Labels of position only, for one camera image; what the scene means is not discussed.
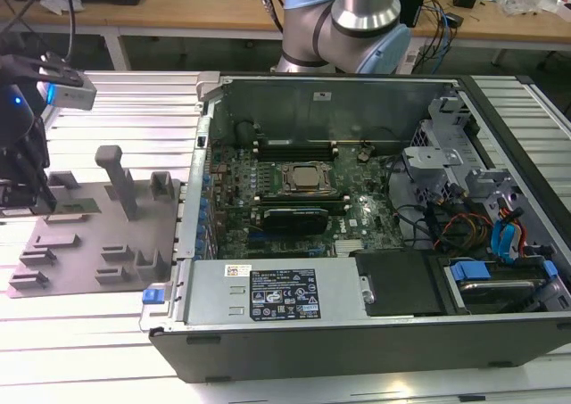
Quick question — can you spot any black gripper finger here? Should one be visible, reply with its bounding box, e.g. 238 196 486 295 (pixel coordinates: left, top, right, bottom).
28 170 57 215
0 179 33 210

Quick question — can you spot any green RAM stick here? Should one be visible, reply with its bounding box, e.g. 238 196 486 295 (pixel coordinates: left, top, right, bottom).
52 197 102 214

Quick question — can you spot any black RAM slot bank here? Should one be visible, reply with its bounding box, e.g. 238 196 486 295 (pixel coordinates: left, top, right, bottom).
252 136 339 162
253 193 350 214

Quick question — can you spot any installed dark RAM stick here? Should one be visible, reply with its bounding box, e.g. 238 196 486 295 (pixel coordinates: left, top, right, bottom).
258 138 335 148

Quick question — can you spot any grey plastic parts rack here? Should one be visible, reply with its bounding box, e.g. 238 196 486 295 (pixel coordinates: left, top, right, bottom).
4 144 186 299

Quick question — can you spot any crumpled white paper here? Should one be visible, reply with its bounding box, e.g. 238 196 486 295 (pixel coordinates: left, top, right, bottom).
38 0 76 16

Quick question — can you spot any blue case latch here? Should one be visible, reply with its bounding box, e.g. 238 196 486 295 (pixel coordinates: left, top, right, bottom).
141 287 167 308

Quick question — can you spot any silver power supply unit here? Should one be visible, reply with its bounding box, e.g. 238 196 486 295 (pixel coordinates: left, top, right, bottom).
180 259 374 332

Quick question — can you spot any wooden desk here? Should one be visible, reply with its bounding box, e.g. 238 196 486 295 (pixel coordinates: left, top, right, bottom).
0 0 571 53

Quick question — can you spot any black graphics card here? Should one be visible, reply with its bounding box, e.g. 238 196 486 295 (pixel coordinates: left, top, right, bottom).
258 206 330 235

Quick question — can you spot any metal CPU socket cover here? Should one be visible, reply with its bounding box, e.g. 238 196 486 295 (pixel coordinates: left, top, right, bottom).
278 161 339 195

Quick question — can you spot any silver CPU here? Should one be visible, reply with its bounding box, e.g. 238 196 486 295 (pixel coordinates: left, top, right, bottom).
289 165 329 187

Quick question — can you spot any small silver heatsink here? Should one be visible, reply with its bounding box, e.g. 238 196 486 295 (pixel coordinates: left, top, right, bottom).
334 238 363 256

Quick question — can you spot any green motherboard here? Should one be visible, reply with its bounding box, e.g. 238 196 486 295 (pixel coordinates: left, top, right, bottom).
207 140 411 260

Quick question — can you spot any black open PC case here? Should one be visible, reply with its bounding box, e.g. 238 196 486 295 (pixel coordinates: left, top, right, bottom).
140 69 571 385

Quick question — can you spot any black plastic shroud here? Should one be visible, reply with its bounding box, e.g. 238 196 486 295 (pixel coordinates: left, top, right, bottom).
350 248 447 319

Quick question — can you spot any silver metal drive cage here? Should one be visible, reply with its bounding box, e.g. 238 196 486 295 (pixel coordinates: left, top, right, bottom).
401 85 525 209

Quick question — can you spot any hard disk in blue carrier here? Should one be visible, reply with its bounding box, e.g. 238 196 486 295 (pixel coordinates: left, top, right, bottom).
443 259 559 316

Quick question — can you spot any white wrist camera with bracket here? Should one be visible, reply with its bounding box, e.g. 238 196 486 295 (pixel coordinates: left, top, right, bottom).
0 52 98 111

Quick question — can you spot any black camera cable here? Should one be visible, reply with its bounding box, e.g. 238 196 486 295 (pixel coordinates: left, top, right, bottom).
0 0 78 64

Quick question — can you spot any red and yellow wire bundle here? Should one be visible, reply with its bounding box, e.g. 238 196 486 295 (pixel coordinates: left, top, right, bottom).
434 211 492 249

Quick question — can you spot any thin blue cable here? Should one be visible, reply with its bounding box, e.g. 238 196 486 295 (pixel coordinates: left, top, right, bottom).
427 0 451 73

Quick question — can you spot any blue flat wire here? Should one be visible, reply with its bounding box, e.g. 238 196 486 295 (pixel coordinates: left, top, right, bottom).
490 218 527 262

